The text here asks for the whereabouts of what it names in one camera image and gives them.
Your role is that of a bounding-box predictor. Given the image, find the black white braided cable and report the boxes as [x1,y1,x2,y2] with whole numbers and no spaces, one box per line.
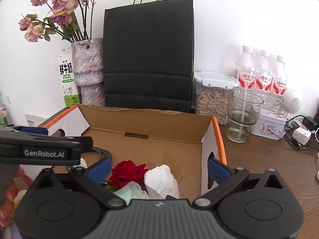
[65,147,113,173]

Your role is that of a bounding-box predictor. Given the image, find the red artificial rose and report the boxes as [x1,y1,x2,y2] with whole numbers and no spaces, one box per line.
[108,160,148,188]

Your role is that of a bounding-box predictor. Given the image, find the white tissue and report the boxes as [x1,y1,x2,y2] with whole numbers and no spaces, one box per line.
[144,165,180,200]

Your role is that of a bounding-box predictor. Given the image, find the person's left hand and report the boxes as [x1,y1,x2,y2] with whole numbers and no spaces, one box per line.
[0,167,33,228]

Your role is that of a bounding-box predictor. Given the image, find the white booklet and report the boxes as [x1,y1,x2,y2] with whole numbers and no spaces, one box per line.
[25,114,48,127]

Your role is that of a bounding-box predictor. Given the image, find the red cardboard box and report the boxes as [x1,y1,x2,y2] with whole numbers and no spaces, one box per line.
[42,105,226,200]

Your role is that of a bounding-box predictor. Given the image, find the green white milk carton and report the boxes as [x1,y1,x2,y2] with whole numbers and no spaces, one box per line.
[58,48,81,107]

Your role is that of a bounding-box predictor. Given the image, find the clear glass cup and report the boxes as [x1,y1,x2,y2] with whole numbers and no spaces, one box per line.
[226,89,264,143]

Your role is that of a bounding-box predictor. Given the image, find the white decorated tin box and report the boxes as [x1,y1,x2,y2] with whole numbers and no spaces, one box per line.
[251,109,286,140]

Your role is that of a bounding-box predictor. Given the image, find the clear jar with seeds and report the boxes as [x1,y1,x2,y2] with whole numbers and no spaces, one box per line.
[194,71,239,125]

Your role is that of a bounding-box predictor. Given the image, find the purple textured vase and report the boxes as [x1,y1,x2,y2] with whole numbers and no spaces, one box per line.
[71,38,105,106]

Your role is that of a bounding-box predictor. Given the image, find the white power adapter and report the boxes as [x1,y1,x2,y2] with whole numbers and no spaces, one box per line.
[292,127,311,146]

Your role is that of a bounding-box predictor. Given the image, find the small white round speaker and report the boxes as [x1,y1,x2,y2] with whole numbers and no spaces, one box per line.
[282,97,301,114]

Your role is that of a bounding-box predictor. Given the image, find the water bottle red label left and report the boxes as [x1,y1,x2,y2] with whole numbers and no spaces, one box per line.
[234,45,256,90]

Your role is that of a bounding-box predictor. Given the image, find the water bottle red label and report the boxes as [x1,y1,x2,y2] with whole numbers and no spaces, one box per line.
[255,50,274,92]
[234,45,256,90]
[273,56,287,96]

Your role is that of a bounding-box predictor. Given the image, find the water bottle red label middle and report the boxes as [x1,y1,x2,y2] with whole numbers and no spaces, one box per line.
[255,50,274,92]

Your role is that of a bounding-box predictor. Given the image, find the water bottle red label right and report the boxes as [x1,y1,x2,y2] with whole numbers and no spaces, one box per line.
[273,56,287,96]

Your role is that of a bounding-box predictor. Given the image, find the dried pink flowers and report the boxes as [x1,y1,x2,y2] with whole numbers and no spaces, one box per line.
[18,0,96,43]

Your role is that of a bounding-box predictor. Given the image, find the black paper bag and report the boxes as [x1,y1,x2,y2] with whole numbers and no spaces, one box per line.
[103,0,194,113]

